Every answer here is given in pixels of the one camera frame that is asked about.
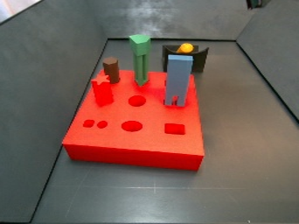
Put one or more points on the yellow oval peg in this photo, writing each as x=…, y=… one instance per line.
x=185, y=48

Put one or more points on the red peg board base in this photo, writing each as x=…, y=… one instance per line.
x=136, y=131

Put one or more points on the black curved fixture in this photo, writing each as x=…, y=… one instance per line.
x=199, y=57

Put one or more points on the red star peg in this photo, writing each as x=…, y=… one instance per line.
x=101, y=90

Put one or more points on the blue rectangular peg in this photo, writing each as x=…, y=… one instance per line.
x=179, y=69

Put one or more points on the brown hexagonal peg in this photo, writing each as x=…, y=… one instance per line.
x=111, y=69

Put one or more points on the green pentagon peg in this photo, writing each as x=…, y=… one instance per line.
x=140, y=47

